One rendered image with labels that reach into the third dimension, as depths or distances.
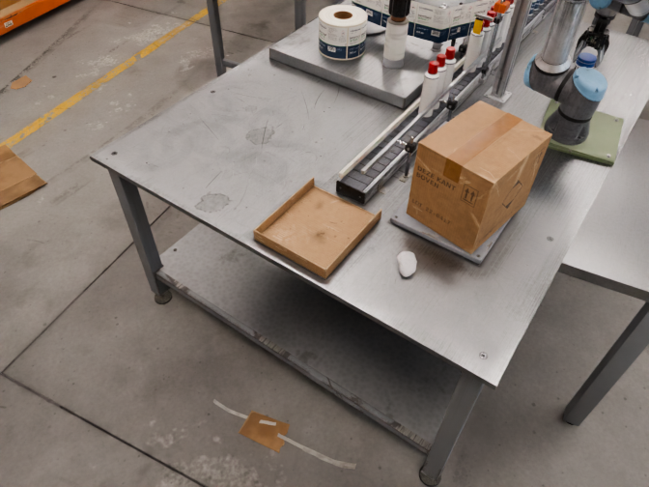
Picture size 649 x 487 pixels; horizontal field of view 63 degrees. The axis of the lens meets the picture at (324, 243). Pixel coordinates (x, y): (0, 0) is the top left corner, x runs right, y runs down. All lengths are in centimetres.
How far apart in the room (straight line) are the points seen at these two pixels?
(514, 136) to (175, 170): 108
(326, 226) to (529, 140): 62
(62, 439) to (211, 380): 58
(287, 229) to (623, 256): 99
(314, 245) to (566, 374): 135
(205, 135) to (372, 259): 82
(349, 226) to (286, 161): 38
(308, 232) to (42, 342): 143
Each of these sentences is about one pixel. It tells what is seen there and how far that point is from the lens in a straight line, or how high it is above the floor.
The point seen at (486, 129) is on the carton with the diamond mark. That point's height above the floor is 112.
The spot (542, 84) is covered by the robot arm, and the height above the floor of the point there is 103.
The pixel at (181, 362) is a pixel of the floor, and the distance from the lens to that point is 237.
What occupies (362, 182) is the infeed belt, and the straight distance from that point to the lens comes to 171.
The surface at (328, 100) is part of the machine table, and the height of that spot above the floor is 83.
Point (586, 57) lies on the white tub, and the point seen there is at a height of 98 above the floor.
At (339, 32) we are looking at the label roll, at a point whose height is 100.
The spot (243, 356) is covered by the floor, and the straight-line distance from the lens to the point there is 234.
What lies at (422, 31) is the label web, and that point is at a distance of 246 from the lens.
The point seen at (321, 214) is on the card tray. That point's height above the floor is 83.
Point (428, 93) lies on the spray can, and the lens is 197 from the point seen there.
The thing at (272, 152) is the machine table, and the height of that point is 83.
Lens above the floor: 199
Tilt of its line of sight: 47 degrees down
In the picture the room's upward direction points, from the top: 1 degrees clockwise
